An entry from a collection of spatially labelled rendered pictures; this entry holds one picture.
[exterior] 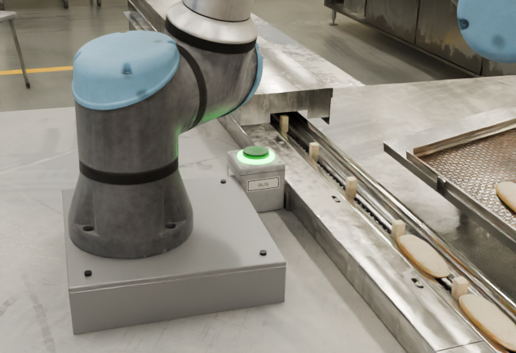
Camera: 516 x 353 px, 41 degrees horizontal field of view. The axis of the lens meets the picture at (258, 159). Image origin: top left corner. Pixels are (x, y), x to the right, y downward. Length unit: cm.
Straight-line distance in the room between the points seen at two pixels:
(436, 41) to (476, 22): 404
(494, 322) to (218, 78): 41
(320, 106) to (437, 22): 332
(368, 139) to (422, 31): 341
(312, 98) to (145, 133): 56
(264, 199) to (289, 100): 29
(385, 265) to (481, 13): 40
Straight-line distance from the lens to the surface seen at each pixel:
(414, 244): 89
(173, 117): 78
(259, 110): 123
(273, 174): 100
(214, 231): 86
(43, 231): 101
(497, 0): 52
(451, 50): 443
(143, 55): 75
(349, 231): 90
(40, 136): 134
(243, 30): 84
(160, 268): 79
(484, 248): 100
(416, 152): 108
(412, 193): 112
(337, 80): 168
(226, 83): 85
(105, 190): 79
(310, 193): 99
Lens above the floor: 130
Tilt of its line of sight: 24 degrees down
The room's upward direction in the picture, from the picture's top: 1 degrees clockwise
